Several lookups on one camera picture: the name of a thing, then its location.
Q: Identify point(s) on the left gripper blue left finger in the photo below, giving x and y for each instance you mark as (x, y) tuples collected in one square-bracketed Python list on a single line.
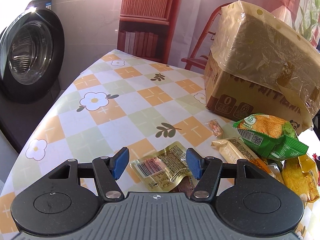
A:
[(107, 170)]

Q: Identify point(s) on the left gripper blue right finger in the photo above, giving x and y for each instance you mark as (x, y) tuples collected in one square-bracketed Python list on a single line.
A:
[(207, 172)]

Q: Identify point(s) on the beige wafer bar packet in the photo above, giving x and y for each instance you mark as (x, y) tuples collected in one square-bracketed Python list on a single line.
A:
[(233, 149)]

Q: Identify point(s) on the small orange candy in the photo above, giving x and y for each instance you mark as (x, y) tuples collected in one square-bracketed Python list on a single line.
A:
[(215, 127)]

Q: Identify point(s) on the gold foil snack packet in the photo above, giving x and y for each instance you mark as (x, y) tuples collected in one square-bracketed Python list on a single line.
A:
[(165, 170)]

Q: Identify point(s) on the green chip bag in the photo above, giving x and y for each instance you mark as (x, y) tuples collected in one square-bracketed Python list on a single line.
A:
[(270, 137)]

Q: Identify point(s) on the yellow chip bag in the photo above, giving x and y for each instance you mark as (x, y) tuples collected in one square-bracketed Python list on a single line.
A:
[(300, 175)]

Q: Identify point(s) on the checkered floral tablecloth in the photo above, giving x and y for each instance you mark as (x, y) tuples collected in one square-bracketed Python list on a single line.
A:
[(119, 101)]

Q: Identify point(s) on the cardboard box with plastic liner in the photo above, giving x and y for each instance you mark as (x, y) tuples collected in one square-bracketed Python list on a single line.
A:
[(258, 64)]

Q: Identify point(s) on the black front-load washing machine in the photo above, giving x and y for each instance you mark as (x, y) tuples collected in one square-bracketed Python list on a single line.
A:
[(32, 51)]

